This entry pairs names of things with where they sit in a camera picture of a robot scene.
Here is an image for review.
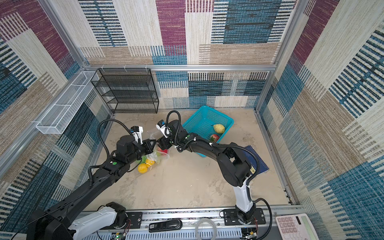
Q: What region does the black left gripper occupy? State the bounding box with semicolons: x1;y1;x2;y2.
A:
127;138;157;166

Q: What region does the clear zip top bag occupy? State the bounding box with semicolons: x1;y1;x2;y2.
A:
134;129;170;172

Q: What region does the yellow toy lemon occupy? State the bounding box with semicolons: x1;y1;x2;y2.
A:
146;159;156;168

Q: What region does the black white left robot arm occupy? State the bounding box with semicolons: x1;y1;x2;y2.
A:
27;135;156;240

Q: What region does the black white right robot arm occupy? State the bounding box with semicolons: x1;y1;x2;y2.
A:
156;120;260;225

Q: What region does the teal plastic basket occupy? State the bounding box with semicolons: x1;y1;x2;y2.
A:
178;106;235;160

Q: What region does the pale yellow toy fruit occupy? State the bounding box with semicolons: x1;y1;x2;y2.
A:
213;124;226;134

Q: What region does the black remote device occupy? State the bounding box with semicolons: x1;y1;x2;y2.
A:
148;219;183;233

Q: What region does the clear tube coil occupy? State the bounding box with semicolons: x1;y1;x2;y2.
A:
195;218;218;240

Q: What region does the blue booklet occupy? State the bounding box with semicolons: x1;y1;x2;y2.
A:
245;146;269;174

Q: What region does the white calculator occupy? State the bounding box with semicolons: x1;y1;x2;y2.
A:
276;214;319;240

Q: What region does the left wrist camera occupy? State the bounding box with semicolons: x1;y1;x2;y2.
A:
131;126;144;145

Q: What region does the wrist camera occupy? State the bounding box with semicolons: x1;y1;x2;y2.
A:
131;126;144;145
156;120;171;138

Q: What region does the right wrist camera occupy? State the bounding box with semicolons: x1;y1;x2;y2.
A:
156;120;171;138

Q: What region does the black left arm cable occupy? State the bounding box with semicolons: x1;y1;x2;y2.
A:
96;119;133;160

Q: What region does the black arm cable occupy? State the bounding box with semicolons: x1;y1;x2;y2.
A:
96;119;133;160
209;142;261;185

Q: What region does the black wire mesh shelf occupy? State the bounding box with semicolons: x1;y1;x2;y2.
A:
91;68;159;114

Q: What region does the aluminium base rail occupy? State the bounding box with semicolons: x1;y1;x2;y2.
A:
83;203;305;240

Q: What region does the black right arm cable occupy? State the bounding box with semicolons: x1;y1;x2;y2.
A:
209;142;261;185

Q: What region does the white wire mesh tray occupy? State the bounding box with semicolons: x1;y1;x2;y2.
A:
36;71;95;135

